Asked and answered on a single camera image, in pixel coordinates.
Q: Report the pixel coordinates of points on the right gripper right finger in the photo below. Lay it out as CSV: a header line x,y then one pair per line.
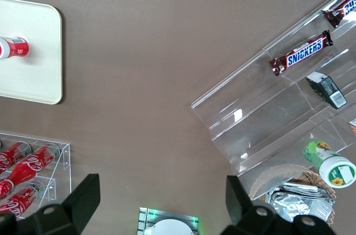
x,y
239,204

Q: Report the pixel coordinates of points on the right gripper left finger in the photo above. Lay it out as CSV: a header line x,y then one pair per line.
x,y
83,201

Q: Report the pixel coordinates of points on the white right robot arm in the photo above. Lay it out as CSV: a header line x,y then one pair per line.
x,y
171,228

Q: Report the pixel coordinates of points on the light tan wicker basket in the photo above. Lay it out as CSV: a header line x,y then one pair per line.
x,y
306,175

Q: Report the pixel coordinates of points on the beige plastic tray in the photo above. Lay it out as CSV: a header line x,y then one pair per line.
x,y
33,79

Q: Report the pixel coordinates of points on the clear acrylic bottle rack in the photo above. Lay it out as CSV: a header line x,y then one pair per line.
x,y
65,160

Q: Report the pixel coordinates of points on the red cola bottle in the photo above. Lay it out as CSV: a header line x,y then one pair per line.
x,y
15,154
30,165
22,200

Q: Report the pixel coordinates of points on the silver foil bag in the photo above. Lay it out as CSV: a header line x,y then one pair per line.
x,y
300,201

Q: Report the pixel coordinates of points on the clear acrylic stepped display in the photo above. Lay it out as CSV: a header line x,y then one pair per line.
x,y
250,107

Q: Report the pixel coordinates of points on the green white capped bottle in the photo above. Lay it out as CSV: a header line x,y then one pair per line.
x,y
329,162

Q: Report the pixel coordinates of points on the small black white box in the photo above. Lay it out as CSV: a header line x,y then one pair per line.
x,y
326,89

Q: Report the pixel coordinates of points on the brown table cloth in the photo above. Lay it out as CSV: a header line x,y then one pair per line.
x,y
139,51

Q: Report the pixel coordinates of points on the brown Snickers bar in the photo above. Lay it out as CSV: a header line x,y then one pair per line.
x,y
340,11
301,53

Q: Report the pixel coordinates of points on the red white yogurt bottle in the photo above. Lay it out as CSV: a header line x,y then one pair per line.
x,y
15,48

